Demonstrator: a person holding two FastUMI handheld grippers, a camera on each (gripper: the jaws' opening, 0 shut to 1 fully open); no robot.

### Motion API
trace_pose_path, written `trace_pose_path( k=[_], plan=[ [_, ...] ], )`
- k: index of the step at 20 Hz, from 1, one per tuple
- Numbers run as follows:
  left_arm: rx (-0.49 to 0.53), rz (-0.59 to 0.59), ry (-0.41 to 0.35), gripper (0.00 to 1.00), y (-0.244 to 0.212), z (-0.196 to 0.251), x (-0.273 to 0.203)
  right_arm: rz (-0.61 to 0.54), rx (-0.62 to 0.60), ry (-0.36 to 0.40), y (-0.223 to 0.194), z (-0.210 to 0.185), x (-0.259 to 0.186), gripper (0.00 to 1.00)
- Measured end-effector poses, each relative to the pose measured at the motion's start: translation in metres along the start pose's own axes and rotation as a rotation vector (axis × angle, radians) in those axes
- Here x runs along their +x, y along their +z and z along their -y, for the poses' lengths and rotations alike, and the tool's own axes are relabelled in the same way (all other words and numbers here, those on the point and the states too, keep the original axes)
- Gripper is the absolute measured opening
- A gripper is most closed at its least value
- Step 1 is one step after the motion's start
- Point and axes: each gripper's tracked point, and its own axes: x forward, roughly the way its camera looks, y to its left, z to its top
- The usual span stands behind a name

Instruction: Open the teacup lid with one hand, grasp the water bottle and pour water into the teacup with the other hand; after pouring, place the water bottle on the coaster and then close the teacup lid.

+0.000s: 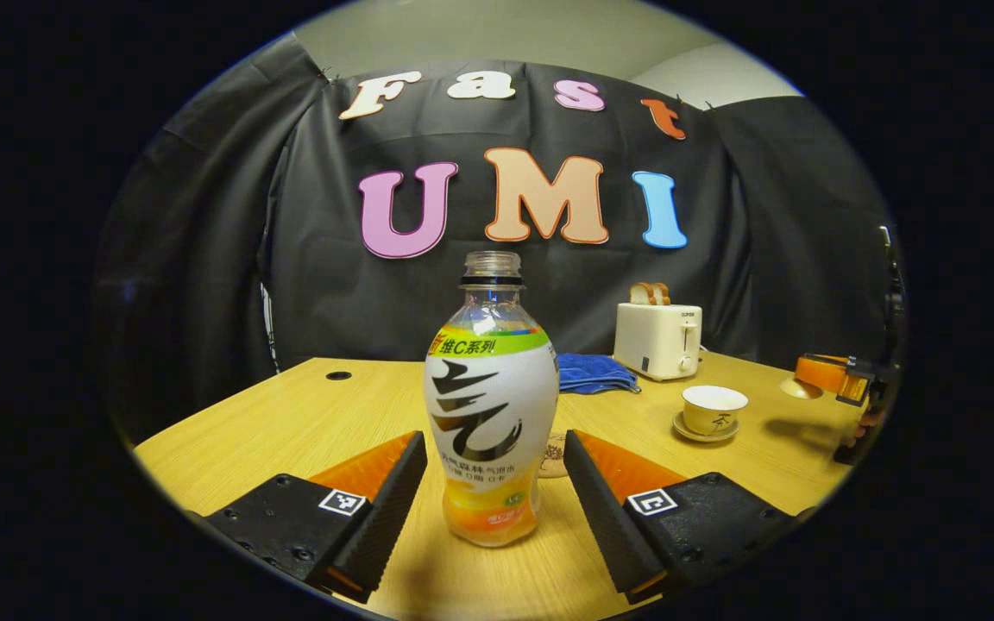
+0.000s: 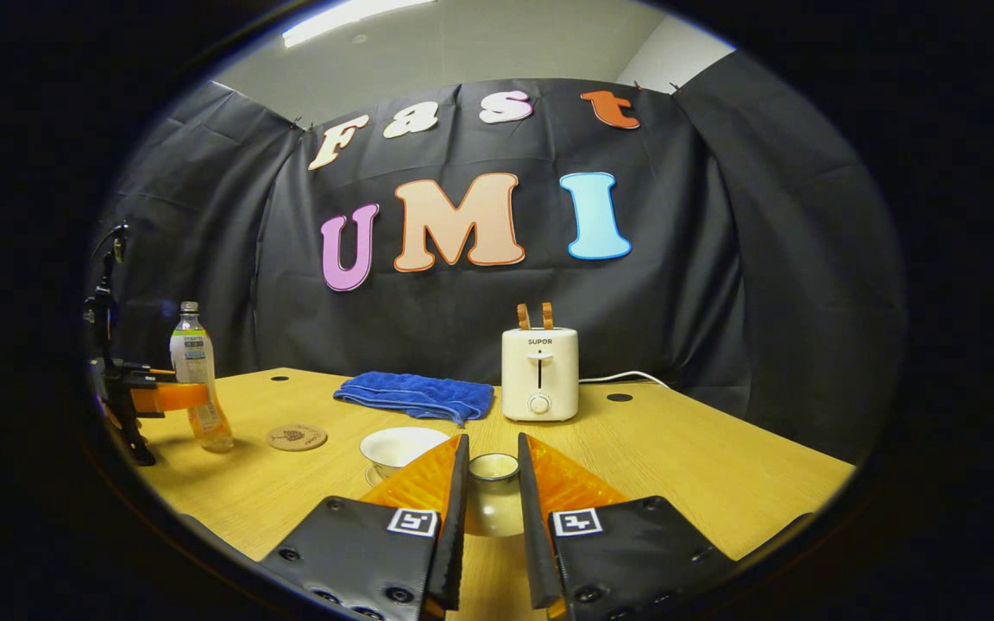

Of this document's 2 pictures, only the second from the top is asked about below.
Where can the clear water bottle white label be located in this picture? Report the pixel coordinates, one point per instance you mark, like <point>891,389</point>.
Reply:
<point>195,354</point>

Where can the white saucer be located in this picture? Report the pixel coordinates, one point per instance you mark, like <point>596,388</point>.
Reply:
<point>374,476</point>

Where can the round cork coaster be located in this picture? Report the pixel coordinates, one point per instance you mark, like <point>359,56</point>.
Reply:
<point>297,437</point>

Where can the toast bread slice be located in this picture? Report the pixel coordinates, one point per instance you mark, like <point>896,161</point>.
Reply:
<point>547,316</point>
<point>524,317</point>

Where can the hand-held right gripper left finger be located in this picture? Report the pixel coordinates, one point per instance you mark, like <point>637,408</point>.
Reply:
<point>454,535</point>

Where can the black backdrop cloth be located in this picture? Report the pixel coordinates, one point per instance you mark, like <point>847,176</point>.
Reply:
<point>721,259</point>

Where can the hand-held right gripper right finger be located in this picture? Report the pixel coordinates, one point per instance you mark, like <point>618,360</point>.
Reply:
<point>533,535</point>

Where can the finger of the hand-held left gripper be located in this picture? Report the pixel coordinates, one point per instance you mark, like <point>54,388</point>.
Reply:
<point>165,397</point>
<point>152,375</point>

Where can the white teacup lid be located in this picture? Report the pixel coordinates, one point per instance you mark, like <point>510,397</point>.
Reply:
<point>493,496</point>

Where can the white teacup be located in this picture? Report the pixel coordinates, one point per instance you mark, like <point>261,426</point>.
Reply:
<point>398,447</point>

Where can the white toaster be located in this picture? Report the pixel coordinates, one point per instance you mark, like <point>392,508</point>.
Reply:
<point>540,375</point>

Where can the blue towel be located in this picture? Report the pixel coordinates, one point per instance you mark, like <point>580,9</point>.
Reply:
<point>415,397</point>

